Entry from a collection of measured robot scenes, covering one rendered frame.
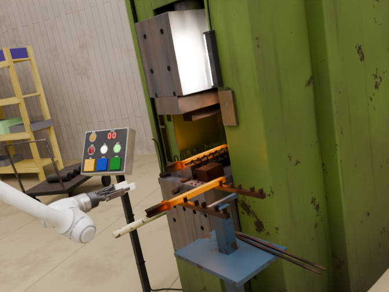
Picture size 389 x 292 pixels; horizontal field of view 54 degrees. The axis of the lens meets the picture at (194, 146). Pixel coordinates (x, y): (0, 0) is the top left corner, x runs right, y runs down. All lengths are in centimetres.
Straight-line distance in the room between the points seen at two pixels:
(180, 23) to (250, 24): 38
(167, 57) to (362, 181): 129
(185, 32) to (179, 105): 36
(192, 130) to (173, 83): 48
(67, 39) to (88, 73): 73
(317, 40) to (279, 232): 96
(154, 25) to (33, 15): 624
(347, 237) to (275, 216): 54
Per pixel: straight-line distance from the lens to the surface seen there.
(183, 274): 237
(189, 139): 232
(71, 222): 156
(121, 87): 699
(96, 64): 724
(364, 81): 234
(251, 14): 174
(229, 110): 185
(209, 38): 185
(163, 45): 195
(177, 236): 224
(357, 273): 248
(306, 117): 203
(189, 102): 198
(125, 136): 235
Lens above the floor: 153
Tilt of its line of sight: 13 degrees down
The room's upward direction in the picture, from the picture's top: 10 degrees counter-clockwise
